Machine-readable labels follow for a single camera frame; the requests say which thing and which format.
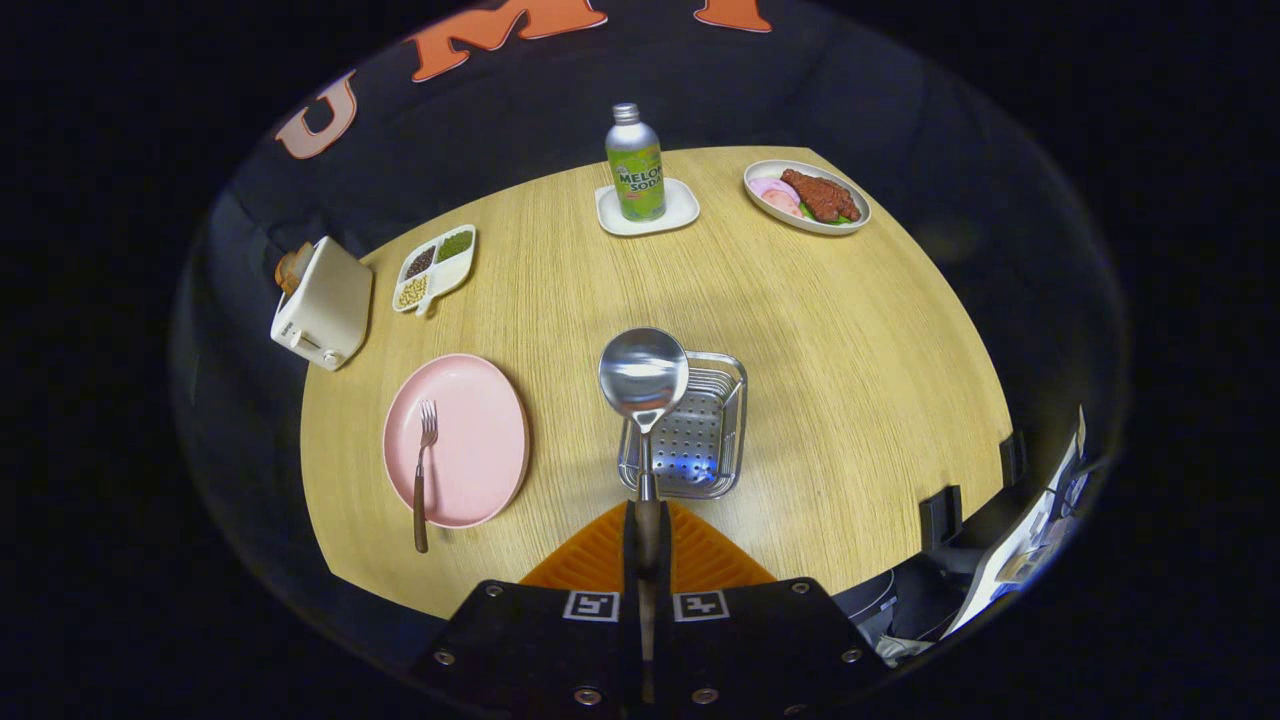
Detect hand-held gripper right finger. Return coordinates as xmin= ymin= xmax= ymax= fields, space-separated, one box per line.
xmin=655 ymin=500 xmax=891 ymax=716

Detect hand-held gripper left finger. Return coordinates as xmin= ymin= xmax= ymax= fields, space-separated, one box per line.
xmin=405 ymin=500 xmax=641 ymax=716

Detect spoon with wooden handle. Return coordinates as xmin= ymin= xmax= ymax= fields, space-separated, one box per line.
xmin=598 ymin=327 xmax=691 ymax=701

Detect fork with wooden handle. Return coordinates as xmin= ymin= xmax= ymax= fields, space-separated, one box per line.
xmin=413 ymin=399 xmax=439 ymax=554

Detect perforated metal basket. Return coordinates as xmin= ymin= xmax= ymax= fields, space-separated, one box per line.
xmin=617 ymin=350 xmax=749 ymax=500

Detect pink round plate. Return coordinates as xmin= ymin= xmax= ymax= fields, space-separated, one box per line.
xmin=383 ymin=353 xmax=530 ymax=529

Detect white divided dish with beans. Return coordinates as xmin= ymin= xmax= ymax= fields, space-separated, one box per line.
xmin=392 ymin=224 xmax=478 ymax=318

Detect white printed sheet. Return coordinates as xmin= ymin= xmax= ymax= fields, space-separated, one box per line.
xmin=945 ymin=405 xmax=1091 ymax=636

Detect white square coaster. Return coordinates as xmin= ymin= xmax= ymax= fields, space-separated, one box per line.
xmin=595 ymin=178 xmax=701 ymax=238

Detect pink ham slices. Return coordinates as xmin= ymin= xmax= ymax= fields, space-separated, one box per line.
xmin=750 ymin=178 xmax=806 ymax=219

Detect green soda bottle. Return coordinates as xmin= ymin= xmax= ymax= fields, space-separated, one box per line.
xmin=605 ymin=102 xmax=667 ymax=222

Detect brown meat piece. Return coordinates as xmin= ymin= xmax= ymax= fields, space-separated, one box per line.
xmin=780 ymin=168 xmax=861 ymax=223

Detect white toaster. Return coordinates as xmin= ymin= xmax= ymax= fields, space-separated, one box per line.
xmin=270 ymin=236 xmax=374 ymax=372

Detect white oval food plate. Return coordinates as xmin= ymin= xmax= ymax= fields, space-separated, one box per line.
xmin=743 ymin=159 xmax=872 ymax=236

